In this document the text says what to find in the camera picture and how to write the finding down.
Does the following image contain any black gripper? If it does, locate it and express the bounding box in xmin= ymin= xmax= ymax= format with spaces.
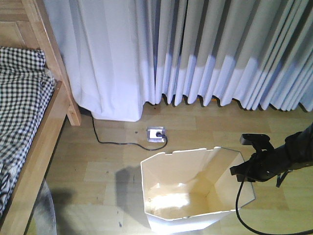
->
xmin=229 ymin=151 xmax=281 ymax=182

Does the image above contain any white plastic trash bin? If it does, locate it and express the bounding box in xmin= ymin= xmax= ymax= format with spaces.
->
xmin=140 ymin=146 xmax=255 ymax=235

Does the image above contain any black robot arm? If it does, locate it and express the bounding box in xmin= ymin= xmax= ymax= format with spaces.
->
xmin=230 ymin=125 xmax=313 ymax=182

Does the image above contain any floor power outlet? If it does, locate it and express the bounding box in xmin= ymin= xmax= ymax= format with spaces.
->
xmin=146 ymin=126 xmax=166 ymax=142

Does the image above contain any grey pleated curtain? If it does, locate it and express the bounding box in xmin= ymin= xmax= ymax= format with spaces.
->
xmin=136 ymin=0 xmax=313 ymax=112

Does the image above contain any white sheer curtain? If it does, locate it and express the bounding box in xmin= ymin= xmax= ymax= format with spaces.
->
xmin=44 ymin=0 xmax=155 ymax=122

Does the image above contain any grey round rug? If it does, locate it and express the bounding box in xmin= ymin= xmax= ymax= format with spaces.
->
xmin=33 ymin=180 xmax=57 ymax=235

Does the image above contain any checkered black white bedding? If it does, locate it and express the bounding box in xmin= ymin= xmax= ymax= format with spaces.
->
xmin=0 ymin=47 xmax=55 ymax=213

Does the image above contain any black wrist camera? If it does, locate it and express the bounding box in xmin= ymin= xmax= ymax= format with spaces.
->
xmin=240 ymin=133 xmax=274 ymax=152

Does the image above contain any black power cord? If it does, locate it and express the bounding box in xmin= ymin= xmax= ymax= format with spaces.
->
xmin=89 ymin=111 xmax=169 ymax=151

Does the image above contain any wooden bed frame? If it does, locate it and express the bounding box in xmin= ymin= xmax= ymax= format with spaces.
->
xmin=0 ymin=0 xmax=81 ymax=235

